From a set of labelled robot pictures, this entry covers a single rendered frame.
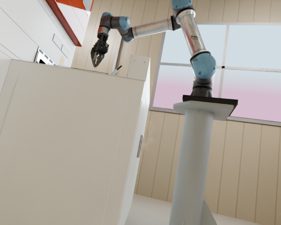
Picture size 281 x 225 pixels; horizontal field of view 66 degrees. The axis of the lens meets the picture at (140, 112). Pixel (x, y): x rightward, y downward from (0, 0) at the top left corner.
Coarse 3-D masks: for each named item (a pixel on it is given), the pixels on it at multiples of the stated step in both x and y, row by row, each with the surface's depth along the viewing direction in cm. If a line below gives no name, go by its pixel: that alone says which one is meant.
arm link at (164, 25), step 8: (144, 24) 144; (152, 24) 141; (160, 24) 140; (168, 24) 139; (176, 24) 137; (128, 32) 144; (136, 32) 144; (144, 32) 144; (152, 32) 143; (160, 32) 145; (128, 40) 150
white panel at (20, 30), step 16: (0, 0) 87; (16, 0) 96; (32, 0) 107; (0, 16) 89; (16, 16) 97; (32, 16) 109; (48, 16) 123; (0, 32) 90; (16, 32) 99; (32, 32) 111; (48, 32) 125; (64, 32) 145; (0, 48) 92; (16, 48) 101; (32, 48) 113; (48, 48) 128; (64, 64) 153
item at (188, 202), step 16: (192, 112) 118; (208, 112) 117; (224, 112) 116; (192, 128) 116; (208, 128) 116; (192, 144) 114; (208, 144) 116; (192, 160) 112; (176, 176) 117; (192, 176) 110; (176, 192) 113; (192, 192) 108; (176, 208) 110; (192, 208) 107; (208, 208) 111; (176, 224) 108; (192, 224) 106; (208, 224) 109
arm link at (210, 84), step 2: (214, 76) 122; (194, 80) 125; (212, 80) 122; (194, 82) 126; (196, 82) 124; (210, 82) 121; (212, 82) 124; (194, 84) 126; (196, 84) 124; (198, 84) 123; (200, 84) 123; (202, 84) 122; (204, 84) 122; (206, 84) 122; (208, 84) 122; (210, 84) 123; (212, 84) 124; (208, 86) 122; (210, 86) 123; (212, 86) 125; (212, 88) 125
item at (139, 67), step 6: (132, 60) 103; (138, 60) 103; (144, 60) 103; (132, 66) 103; (138, 66) 103; (144, 66) 102; (132, 72) 102; (138, 72) 102; (144, 72) 102; (138, 78) 101; (144, 78) 101
